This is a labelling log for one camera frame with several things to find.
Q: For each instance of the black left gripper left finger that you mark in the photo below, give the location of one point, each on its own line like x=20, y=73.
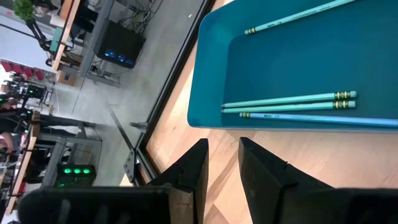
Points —
x=191, y=177

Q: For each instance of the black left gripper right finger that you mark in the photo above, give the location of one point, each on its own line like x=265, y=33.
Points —
x=264, y=183

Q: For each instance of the green wooden pencil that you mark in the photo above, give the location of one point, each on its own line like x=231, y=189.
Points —
x=280, y=100
x=280, y=108
x=295, y=16

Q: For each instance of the blue wooden pencil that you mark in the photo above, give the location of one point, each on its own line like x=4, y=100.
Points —
x=326, y=119

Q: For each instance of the black computer with green lights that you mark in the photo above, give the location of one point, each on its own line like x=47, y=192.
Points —
x=76, y=174

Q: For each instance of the teal plastic bin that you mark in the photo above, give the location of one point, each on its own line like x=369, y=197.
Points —
x=295, y=62

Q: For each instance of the grey metal desk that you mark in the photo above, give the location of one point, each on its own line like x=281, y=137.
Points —
x=59, y=140
x=96, y=40

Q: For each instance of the black computer with blue lights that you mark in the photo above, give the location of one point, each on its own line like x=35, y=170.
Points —
x=119, y=43

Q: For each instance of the cardboard box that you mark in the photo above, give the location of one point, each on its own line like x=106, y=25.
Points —
x=66, y=77

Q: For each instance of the person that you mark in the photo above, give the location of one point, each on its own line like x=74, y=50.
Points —
x=6, y=137

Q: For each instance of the small green potted plant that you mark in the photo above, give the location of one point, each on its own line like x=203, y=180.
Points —
x=23, y=9

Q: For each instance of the black table frame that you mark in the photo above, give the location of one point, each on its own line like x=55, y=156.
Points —
x=174, y=77

